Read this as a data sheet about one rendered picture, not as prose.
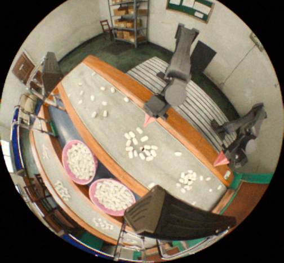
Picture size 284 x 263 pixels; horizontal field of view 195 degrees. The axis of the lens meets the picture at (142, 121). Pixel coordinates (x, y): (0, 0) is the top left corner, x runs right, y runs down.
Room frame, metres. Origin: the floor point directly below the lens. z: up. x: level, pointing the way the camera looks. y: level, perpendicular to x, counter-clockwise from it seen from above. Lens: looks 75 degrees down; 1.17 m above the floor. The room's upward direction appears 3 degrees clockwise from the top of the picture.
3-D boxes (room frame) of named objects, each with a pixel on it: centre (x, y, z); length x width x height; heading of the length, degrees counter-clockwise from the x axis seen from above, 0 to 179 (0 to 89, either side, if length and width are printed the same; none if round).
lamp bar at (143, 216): (-0.29, -0.24, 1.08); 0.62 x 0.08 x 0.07; 51
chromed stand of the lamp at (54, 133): (-0.05, 0.82, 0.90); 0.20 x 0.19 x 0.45; 51
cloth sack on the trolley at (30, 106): (0.46, 3.17, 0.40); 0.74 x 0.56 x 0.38; 49
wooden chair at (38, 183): (-1.31, 2.02, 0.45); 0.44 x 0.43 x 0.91; 68
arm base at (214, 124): (0.10, -0.64, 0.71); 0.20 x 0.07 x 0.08; 48
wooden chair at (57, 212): (-1.81, 1.38, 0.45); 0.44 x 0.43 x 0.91; 43
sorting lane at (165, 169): (0.03, 0.06, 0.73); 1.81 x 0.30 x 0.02; 51
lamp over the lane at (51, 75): (0.32, 0.51, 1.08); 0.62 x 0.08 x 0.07; 51
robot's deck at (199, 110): (0.11, -0.25, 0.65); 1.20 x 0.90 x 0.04; 48
